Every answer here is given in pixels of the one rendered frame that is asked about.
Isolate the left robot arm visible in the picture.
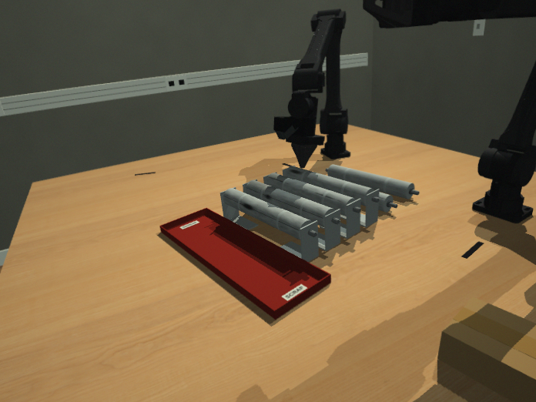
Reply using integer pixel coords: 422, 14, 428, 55
439, 0, 536, 223

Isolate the red rectangular tray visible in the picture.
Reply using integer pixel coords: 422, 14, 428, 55
159, 208, 331, 319

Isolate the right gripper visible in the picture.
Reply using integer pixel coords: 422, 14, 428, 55
286, 116, 325, 168

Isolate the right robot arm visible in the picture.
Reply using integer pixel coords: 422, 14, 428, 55
273, 8, 350, 159

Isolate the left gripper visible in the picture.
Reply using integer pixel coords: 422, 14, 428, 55
363, 0, 449, 28

